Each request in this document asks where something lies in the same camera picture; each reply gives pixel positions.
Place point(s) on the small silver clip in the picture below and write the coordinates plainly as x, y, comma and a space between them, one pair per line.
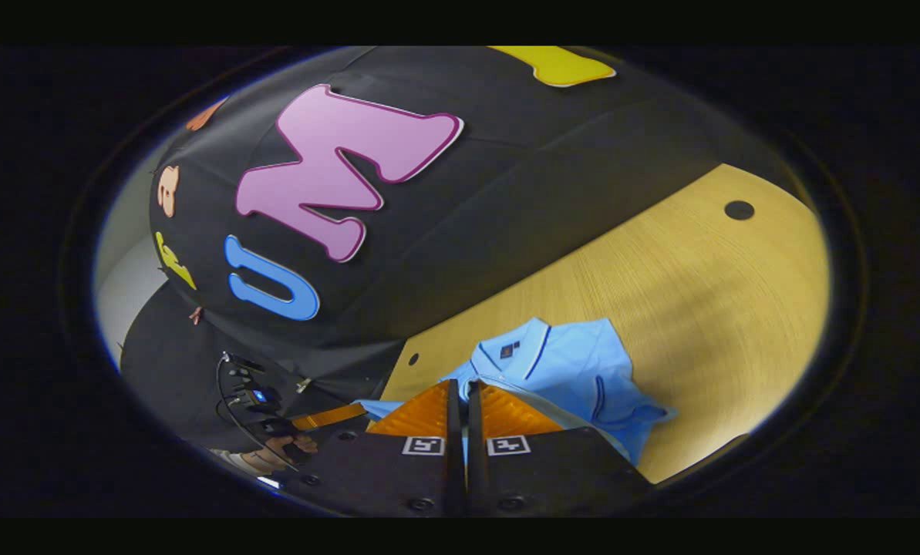
303, 383

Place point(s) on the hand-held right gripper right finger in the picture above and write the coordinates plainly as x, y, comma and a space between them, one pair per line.
537, 470

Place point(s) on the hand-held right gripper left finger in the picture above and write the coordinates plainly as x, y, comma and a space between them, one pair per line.
406, 478

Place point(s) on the small copper clip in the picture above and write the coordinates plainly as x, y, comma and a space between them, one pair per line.
196, 314

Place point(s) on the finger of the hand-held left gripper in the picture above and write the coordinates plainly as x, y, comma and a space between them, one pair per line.
328, 417

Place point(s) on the black backdrop cloth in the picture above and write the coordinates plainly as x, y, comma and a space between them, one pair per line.
460, 231

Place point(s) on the light blue T-shirt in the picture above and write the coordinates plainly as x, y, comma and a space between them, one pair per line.
575, 370

